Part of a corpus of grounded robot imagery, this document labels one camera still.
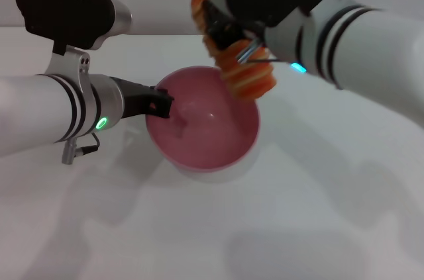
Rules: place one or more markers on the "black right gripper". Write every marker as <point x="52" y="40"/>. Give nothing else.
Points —
<point x="250" y="30"/>

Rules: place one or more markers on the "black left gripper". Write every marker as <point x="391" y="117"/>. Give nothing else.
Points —
<point x="134" y="99"/>

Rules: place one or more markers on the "pink plastic bowl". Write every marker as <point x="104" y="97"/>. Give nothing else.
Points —
<point x="208" y="127"/>

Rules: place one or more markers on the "orange striped bread loaf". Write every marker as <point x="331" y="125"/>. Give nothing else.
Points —
<point x="248" y="78"/>

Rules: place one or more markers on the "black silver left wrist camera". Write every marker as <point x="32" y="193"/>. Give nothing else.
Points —
<point x="66" y="15"/>

